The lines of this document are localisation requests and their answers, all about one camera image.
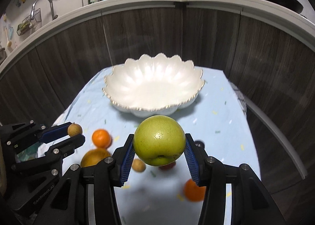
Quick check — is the brown longan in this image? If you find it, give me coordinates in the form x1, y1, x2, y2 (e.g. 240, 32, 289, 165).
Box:
67, 123, 83, 137
132, 158, 146, 173

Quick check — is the brown longan front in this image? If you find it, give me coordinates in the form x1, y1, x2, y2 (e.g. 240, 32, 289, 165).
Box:
67, 123, 83, 137

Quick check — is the large orange mandarin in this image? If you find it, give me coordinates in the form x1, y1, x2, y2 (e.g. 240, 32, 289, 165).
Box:
183, 179, 206, 202

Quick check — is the small orange mandarin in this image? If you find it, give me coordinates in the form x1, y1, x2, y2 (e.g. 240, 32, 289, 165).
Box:
92, 129, 112, 148

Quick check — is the yellow-brown mango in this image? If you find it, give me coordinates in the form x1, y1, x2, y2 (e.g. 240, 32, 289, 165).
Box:
81, 148, 111, 167

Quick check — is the red grape tomato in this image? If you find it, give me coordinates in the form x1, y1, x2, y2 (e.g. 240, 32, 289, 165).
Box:
158, 161, 176, 171

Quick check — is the green apple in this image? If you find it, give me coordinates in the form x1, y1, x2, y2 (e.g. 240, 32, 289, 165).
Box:
133, 115, 186, 166

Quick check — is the chrome kitchen faucet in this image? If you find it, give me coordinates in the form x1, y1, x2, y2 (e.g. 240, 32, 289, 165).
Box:
30, 0, 59, 22

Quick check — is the dark purple plum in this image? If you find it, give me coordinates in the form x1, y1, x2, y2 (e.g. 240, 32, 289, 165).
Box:
195, 141, 205, 148

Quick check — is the light blue confetti tablecloth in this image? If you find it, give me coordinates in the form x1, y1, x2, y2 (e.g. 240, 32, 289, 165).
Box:
53, 68, 260, 224

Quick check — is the white scalloped ceramic bowl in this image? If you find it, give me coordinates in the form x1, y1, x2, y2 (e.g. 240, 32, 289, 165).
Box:
102, 53, 205, 118

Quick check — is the wire sink caddy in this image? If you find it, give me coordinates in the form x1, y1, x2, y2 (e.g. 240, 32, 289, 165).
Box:
17, 8, 42, 36

